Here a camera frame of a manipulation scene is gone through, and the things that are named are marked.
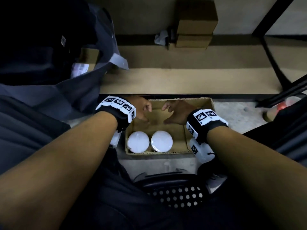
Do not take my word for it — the person's left leg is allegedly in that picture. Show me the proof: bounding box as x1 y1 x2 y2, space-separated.
0 95 173 230

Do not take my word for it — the person's right hand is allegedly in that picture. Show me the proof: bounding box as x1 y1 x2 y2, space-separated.
162 99 199 125

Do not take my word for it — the plastic drink cup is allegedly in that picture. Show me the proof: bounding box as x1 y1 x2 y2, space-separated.
265 96 303 122

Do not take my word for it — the brown carton with white label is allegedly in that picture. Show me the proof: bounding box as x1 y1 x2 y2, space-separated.
70 47 100 79

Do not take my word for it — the person's left hand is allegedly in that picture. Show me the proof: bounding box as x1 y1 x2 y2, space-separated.
129 95 153 123

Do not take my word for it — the dark grey plastic bag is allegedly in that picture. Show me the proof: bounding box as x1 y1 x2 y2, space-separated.
0 0 129 122

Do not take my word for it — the black metal wooden shelf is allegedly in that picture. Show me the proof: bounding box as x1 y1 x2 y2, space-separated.
79 0 307 109

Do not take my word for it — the person's right dark shoe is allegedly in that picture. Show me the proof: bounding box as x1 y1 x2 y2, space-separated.
198 158 225 180

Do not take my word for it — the tall small brown carton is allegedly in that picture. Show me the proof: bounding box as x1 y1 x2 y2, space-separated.
176 0 219 35

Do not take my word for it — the person's right leg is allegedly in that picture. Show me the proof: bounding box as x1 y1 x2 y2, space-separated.
211 92 307 230

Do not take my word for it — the orange plastic bag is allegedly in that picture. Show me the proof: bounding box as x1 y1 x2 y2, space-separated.
276 102 289 113

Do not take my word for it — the person's leg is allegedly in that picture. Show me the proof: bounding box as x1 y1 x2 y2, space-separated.
211 92 307 230
0 95 173 230

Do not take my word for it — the black perforated stool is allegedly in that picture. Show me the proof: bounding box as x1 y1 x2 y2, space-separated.
133 172 213 210

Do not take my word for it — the white crumpled paper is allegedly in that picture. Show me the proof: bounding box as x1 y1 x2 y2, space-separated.
154 30 169 45

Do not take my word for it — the cardboard box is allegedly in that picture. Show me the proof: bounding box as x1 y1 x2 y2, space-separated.
124 97 215 155

